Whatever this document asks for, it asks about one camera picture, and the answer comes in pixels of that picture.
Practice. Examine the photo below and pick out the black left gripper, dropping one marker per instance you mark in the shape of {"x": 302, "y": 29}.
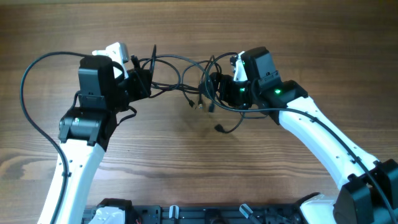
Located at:
{"x": 138, "y": 77}

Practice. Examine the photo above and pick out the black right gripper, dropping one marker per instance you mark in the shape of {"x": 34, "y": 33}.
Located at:
{"x": 228, "y": 81}

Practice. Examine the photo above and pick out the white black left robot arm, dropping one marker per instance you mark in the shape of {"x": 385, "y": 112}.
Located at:
{"x": 106, "y": 88}

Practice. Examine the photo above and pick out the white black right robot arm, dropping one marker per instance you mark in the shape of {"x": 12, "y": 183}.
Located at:
{"x": 367, "y": 186}

